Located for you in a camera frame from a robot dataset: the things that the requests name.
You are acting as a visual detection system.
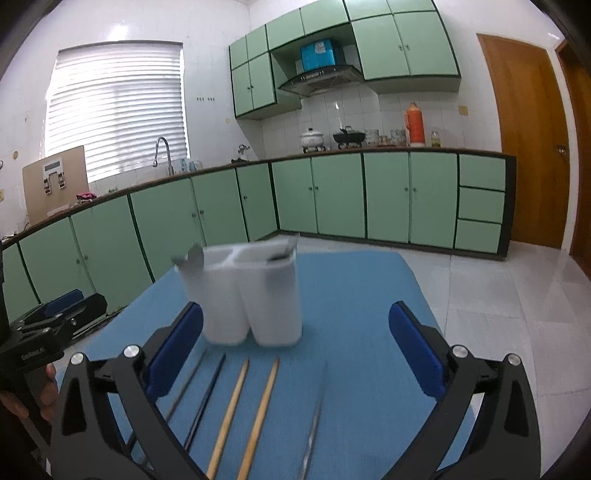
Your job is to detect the small glass jar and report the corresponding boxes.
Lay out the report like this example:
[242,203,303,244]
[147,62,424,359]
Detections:
[431,131,441,148]

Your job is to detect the orange thermos flask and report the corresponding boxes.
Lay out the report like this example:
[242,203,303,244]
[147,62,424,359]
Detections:
[405,102,426,147]

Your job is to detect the person's left hand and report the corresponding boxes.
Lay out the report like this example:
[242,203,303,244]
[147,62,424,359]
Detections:
[38,363,59,423]

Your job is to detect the grey metal chopstick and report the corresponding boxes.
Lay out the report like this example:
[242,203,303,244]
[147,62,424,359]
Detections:
[124,347,209,458]

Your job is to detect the blue box above hood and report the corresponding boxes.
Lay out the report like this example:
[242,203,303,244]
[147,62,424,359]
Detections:
[300,39,346,72]

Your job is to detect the green lower kitchen cabinets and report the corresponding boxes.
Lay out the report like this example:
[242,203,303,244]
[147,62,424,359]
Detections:
[3,148,517,320]

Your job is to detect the black wok with lid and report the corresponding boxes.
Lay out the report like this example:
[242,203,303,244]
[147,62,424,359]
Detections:
[332,126,366,150]

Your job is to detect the bamboo chopstick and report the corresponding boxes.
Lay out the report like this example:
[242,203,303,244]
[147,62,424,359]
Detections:
[206,359,249,479]
[236,358,280,480]

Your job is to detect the blue tablecloth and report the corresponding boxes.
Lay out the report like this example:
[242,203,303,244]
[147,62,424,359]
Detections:
[81,251,436,479]

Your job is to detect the black plastic spoon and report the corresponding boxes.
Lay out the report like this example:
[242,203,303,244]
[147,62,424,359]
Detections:
[267,235,300,263]

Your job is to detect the black range hood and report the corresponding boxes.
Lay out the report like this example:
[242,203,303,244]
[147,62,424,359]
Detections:
[280,65,363,97]

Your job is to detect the green upper wall cabinets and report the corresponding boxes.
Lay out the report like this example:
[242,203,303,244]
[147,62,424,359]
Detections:
[228,1,461,120]

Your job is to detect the white double utensil holder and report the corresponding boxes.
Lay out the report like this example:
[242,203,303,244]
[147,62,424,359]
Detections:
[171,239,303,348]

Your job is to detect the chrome kitchen faucet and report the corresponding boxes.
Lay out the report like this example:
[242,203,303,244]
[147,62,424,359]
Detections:
[152,136,174,177]

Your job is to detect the pink cloth on counter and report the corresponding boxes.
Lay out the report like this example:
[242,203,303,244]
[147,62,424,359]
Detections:
[76,192,97,204]

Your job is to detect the cardboard box with label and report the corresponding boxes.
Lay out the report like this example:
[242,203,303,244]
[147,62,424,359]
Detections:
[22,146,89,225]

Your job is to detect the patterned ceramic jar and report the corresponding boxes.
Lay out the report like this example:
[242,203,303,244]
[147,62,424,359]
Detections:
[365,129,380,147]
[391,129,408,147]

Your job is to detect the white window blinds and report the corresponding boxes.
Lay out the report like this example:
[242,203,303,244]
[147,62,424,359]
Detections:
[42,40,189,182]

